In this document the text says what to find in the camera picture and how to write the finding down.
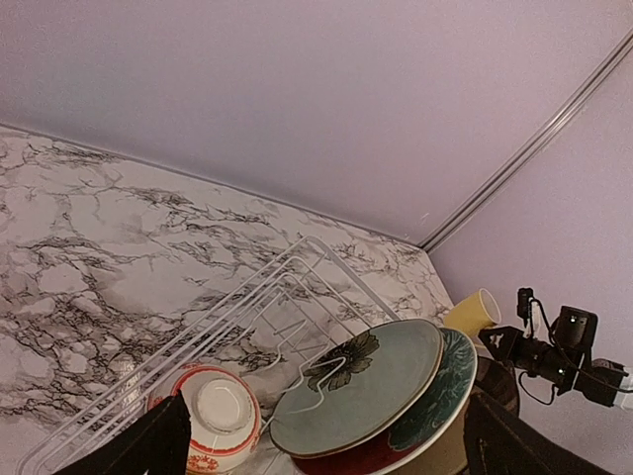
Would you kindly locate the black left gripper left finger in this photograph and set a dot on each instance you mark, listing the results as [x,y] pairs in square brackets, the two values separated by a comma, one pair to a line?
[157,443]

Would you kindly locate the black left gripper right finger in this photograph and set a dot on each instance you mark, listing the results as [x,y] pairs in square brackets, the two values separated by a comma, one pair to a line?
[498,442]

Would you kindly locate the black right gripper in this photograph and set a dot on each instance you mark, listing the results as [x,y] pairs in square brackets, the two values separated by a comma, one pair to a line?
[509,344]

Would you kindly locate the yellow ceramic mug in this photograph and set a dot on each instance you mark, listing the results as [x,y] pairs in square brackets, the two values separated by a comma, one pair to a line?
[475,313]

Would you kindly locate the red patterned white bowl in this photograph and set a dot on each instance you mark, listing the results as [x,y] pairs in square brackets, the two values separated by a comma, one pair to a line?
[224,415]

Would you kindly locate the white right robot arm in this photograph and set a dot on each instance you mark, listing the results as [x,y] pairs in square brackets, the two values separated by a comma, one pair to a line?
[565,358]

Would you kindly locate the black round plate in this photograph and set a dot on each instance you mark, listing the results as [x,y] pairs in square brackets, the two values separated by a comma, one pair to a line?
[499,382]

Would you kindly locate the teal patterned plate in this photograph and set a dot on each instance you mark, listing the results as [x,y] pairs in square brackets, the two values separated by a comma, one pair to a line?
[420,426]

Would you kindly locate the grey floral plate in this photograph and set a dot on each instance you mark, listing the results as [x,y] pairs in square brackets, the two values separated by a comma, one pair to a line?
[356,389]

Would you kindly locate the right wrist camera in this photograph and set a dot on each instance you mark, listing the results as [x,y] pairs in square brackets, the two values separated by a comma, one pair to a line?
[529,312]

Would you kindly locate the white wire dish rack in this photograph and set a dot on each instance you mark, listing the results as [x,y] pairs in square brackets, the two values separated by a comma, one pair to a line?
[300,304]

